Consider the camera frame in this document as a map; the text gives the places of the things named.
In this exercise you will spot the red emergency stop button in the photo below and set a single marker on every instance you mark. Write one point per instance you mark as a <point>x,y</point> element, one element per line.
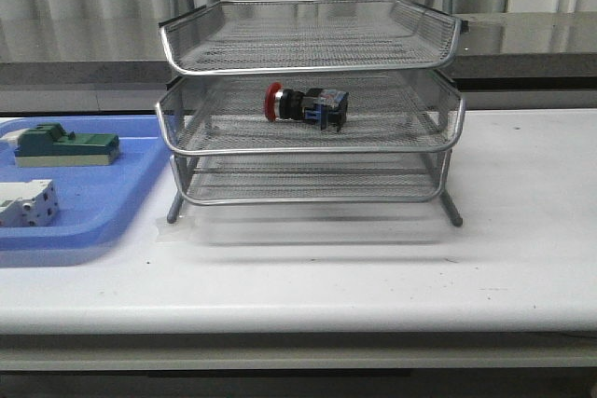
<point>323,107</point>

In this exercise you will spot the silver mesh top tray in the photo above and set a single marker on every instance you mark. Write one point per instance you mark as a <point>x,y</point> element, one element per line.
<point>302,36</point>

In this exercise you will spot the blue plastic tray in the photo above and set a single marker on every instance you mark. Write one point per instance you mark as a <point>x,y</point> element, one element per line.
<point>96,203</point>

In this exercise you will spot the grey background counter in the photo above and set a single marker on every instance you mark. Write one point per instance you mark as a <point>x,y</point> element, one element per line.
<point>504,61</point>

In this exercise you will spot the grey metal rack frame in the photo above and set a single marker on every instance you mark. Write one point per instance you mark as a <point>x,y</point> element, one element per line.
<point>179,188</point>

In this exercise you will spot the green electrical switch block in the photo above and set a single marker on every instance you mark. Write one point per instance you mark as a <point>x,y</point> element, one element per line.
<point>51,145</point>

